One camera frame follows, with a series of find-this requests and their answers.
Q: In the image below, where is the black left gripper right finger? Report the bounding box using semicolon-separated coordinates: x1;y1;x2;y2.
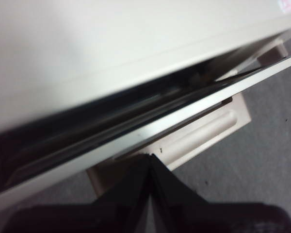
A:
151;154;291;233

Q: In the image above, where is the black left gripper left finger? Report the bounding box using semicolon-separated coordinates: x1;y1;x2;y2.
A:
9;153;151;233

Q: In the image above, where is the glass oven door with handle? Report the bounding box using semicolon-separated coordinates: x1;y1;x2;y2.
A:
0;54;291;214

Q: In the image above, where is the cream Toshiba toaster oven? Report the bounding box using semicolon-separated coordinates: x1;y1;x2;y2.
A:
0;0;291;149

